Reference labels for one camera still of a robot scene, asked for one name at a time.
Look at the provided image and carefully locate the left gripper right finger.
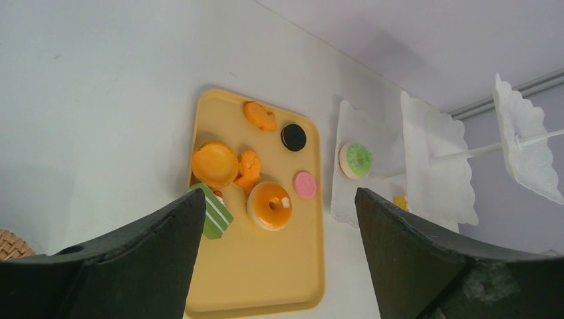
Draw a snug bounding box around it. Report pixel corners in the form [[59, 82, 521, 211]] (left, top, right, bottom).
[[354, 188, 563, 318]]

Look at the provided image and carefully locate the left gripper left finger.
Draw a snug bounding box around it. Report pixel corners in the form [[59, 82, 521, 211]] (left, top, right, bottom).
[[1, 189, 206, 318]]

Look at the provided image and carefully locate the yellow cream cake slice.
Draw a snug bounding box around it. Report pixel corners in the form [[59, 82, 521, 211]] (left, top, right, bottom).
[[393, 195, 410, 211]]

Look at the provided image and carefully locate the green frosted donut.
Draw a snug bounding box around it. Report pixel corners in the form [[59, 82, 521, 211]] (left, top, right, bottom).
[[338, 143, 373, 179]]

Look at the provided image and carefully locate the green layered cake slice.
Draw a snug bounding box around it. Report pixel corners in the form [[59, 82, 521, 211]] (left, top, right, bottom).
[[188, 183, 234, 240]]

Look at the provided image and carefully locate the white three tier stand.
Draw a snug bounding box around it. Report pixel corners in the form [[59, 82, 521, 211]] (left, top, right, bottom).
[[331, 77, 563, 230]]

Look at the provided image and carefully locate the orange round tart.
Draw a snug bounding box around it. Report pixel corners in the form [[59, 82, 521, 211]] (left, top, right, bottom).
[[192, 141, 239, 188]]

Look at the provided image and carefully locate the orange glazed donut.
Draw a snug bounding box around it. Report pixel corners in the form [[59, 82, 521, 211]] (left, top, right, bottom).
[[247, 181, 293, 231]]

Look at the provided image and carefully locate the pink macaron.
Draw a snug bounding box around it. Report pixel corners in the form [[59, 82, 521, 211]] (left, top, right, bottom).
[[293, 171, 317, 199]]

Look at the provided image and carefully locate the small orange pastry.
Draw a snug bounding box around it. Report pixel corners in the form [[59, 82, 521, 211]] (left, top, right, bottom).
[[233, 149, 261, 195]]

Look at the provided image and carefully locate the yellow serving tray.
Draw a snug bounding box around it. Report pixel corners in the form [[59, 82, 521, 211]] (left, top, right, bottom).
[[185, 89, 325, 318]]

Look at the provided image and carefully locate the black round cookie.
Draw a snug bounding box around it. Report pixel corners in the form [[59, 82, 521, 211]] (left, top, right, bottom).
[[281, 124, 307, 152]]

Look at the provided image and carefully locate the orange croissant pastry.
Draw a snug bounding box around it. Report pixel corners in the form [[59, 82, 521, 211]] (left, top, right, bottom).
[[243, 101, 277, 132]]

